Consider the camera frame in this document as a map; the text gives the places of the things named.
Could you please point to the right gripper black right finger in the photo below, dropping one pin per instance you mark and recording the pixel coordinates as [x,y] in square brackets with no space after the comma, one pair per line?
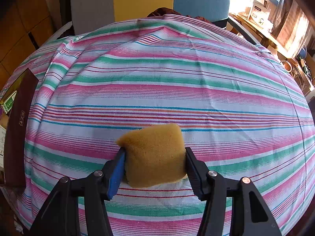
[250,213]

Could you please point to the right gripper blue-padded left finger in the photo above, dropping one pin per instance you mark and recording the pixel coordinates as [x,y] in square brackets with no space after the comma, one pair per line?
[59,215]

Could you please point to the small green white box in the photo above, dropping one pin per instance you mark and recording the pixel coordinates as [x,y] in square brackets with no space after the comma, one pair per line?
[8,102]

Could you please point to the beige cardboard box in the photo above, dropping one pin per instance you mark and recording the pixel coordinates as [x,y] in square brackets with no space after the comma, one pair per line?
[2,141]

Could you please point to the striped pink green bedsheet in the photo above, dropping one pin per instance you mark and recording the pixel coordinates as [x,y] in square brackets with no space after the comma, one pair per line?
[239,109]

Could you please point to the gold metal tin tray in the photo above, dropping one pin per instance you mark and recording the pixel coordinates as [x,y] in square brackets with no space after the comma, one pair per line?
[14,168]

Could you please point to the wooden desk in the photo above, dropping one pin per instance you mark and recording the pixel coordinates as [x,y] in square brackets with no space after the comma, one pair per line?
[266,38]

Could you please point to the pink curtain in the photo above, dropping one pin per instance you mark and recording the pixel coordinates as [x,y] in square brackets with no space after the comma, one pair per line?
[291,27]

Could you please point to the dark red cloth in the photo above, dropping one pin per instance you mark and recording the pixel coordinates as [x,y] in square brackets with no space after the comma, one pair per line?
[164,10]

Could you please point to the white appliance box on desk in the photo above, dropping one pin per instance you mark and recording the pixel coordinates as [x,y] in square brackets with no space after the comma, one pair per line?
[259,14]

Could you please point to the grey yellow blue chair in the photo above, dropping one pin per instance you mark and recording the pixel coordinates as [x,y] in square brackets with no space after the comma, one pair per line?
[89,15]

